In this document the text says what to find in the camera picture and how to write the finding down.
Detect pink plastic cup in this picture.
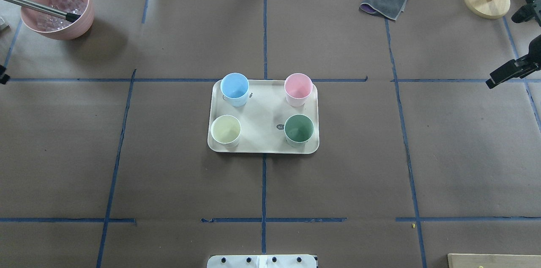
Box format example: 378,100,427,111
284,73,313,107

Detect pink bowl with ice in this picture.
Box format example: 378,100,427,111
21,0,95,40

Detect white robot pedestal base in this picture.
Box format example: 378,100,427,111
207,254,319,268

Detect cream rabbit serving tray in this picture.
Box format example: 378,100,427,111
207,79,320,154

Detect wooden cutting board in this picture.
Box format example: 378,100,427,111
448,253,541,268

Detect green plastic cup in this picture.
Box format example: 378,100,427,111
284,114,314,147

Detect metal tongs black tip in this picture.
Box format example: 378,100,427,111
3,0,81,23

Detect blue plastic cup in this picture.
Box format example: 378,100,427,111
220,73,249,107

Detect cream plastic cup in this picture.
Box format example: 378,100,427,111
210,115,242,148

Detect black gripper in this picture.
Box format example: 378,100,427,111
486,0,541,89

